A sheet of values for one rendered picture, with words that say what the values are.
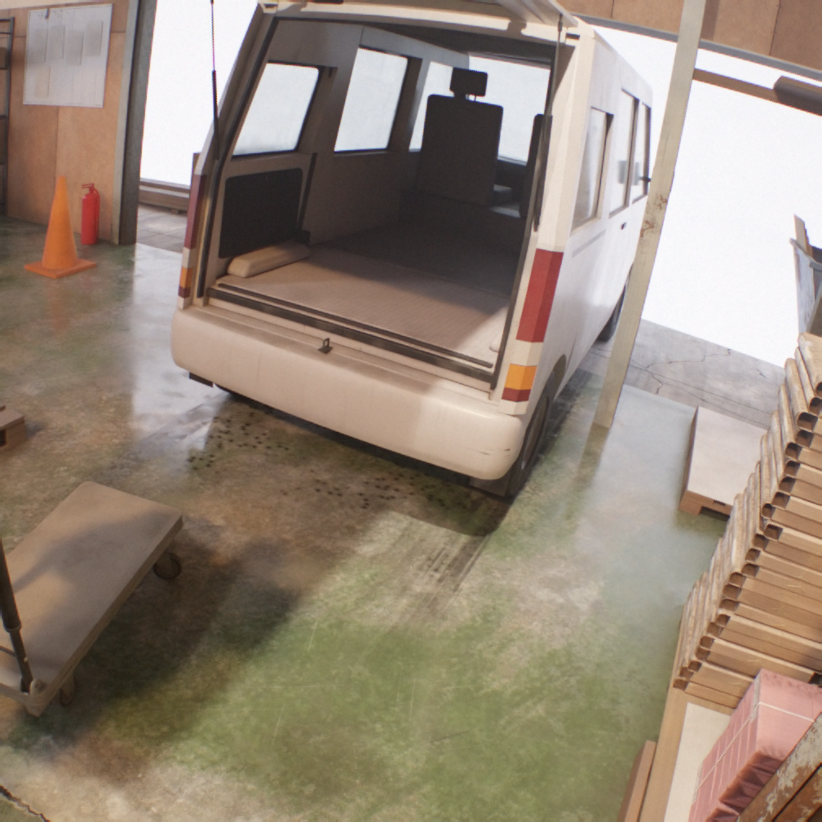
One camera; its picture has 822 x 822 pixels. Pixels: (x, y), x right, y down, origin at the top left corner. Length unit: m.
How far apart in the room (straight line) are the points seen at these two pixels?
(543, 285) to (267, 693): 1.44
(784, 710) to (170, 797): 1.43
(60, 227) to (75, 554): 3.52
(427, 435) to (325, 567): 0.55
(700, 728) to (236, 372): 2.02
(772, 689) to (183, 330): 2.38
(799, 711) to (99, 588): 1.78
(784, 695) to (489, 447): 1.26
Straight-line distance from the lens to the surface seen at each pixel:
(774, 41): 4.15
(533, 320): 2.24
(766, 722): 1.65
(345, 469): 2.91
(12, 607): 1.54
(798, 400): 1.80
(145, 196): 7.60
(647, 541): 2.93
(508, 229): 4.15
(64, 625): 1.88
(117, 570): 2.03
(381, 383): 2.40
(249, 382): 2.68
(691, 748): 2.04
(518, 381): 2.29
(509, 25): 2.49
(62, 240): 5.30
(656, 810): 1.87
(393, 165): 4.22
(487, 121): 4.17
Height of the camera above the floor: 1.51
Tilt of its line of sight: 26 degrees down
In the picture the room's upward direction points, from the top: 9 degrees clockwise
